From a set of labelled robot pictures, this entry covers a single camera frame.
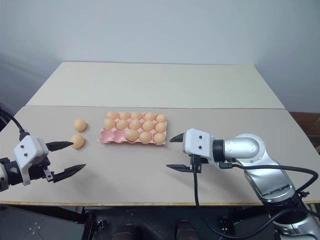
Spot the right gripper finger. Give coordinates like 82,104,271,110
165,163,193,173
169,133,187,144

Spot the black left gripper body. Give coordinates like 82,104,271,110
27,155,55,183

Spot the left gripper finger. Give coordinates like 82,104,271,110
45,141,75,152
52,163,87,183

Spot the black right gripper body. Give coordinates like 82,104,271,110
188,153,210,174

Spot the pink egg carton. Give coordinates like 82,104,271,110
96,111,168,146

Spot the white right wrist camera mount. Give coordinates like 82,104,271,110
181,128,221,167

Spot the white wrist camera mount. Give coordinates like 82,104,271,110
13,134,50,187
181,128,221,167

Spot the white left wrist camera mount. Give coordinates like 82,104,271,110
13,134,50,187

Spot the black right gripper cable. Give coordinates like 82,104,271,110
192,171,311,237

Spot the black table frame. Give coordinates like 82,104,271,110
0,203,276,240

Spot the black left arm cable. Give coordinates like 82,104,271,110
0,107,31,142

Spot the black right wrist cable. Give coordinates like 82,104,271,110
219,161,317,196

